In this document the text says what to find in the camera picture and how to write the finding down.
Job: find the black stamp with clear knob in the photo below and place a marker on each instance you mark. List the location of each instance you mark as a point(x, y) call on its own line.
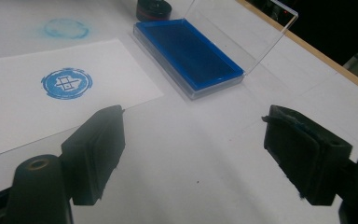
point(154, 3)

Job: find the wooden table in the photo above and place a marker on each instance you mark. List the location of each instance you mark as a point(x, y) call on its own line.
point(323, 57)

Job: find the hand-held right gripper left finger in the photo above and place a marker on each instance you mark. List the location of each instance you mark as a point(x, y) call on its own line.
point(96, 155)

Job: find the blue ink pad clear case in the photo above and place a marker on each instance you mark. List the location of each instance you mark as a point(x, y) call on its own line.
point(189, 53)

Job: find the white paper sheet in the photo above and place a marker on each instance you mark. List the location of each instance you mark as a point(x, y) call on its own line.
point(18, 109)

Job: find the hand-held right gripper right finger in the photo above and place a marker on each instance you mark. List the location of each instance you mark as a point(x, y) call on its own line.
point(304, 155)

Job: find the black round stamp cap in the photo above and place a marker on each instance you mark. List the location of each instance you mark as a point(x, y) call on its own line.
point(154, 15)

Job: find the white table cover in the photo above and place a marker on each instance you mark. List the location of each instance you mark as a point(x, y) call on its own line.
point(199, 140)

